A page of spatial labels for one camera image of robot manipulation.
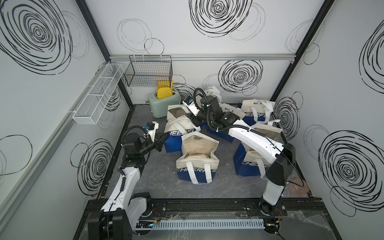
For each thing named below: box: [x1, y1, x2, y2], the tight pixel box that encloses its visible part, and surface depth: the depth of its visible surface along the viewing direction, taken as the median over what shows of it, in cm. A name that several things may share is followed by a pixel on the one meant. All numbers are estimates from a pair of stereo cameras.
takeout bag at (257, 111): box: [241, 99, 281, 126], surface depth 89 cm
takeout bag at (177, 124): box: [164, 104, 201, 154], surface depth 77 cm
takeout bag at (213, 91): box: [204, 85, 222, 103], surface depth 94 cm
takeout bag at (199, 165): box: [176, 131, 220, 185], surface depth 68 cm
